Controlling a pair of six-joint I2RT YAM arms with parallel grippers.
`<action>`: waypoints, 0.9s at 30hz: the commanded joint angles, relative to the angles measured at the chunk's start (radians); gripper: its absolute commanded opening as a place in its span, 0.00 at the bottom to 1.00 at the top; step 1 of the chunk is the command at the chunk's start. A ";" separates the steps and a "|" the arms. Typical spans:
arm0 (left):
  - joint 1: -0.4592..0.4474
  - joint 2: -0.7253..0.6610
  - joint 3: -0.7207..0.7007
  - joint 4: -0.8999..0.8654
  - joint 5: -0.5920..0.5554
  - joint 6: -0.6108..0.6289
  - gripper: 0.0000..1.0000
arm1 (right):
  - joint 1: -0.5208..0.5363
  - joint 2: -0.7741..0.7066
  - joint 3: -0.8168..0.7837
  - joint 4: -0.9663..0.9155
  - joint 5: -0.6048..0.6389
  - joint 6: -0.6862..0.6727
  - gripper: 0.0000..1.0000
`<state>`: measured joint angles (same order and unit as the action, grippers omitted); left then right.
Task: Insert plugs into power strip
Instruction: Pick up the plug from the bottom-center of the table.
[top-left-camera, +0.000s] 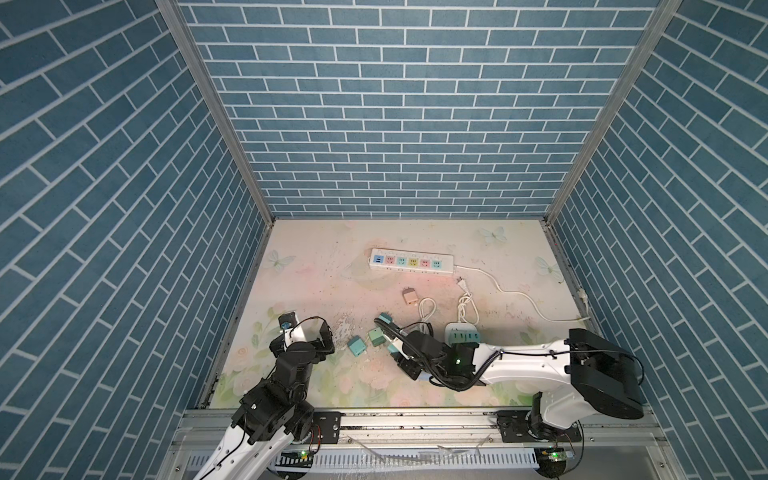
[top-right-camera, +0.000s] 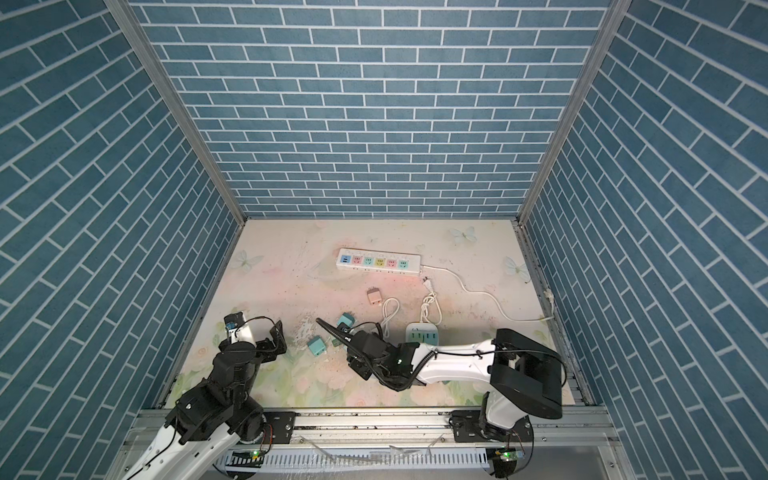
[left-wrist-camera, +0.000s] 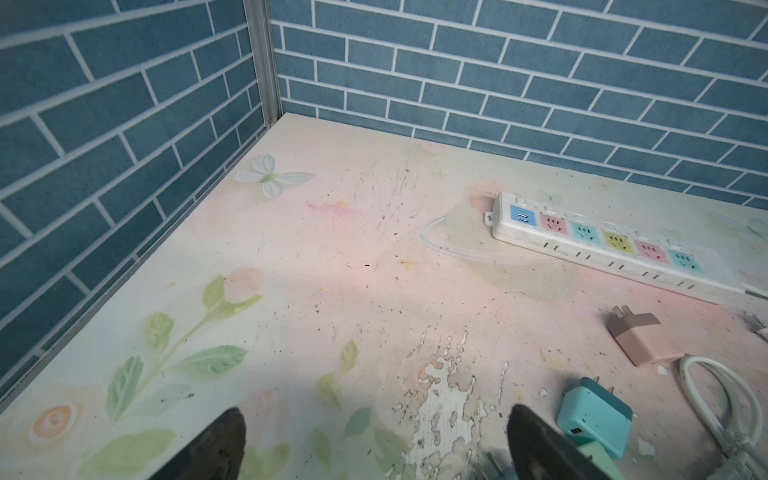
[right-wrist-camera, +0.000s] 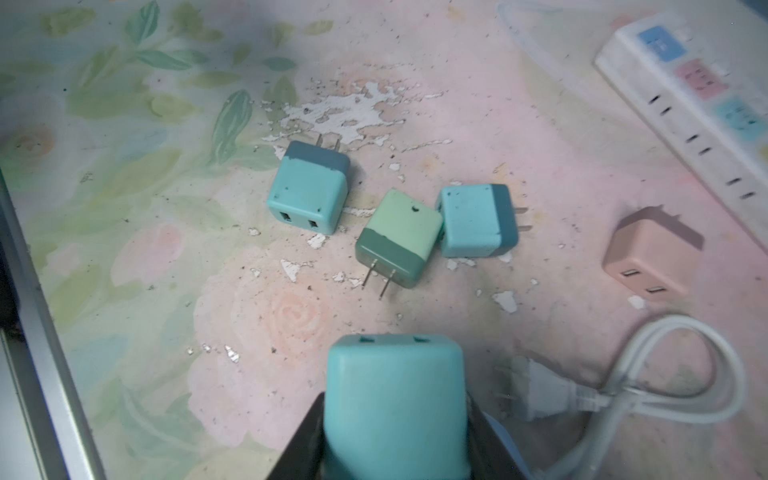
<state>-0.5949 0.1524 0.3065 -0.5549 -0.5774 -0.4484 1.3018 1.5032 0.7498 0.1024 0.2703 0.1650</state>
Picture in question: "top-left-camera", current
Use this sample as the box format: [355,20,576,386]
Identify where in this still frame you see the green USB charger plug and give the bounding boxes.
[451,331,466,344]
[368,327,387,347]

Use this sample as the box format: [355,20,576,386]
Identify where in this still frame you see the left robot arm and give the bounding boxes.
[196,316,335,479]

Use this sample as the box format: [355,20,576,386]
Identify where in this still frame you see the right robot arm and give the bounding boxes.
[374,314,645,430]

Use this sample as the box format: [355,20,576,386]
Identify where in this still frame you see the pink USB charger plug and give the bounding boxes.
[402,288,420,305]

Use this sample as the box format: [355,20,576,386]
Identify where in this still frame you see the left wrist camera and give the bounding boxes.
[278,312,298,332]

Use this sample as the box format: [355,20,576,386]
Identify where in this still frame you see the white square power socket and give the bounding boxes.
[444,322,483,346]

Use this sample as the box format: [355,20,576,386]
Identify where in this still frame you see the long white power strip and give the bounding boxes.
[369,248,455,275]

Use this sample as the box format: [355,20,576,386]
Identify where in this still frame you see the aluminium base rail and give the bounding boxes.
[157,407,684,479]

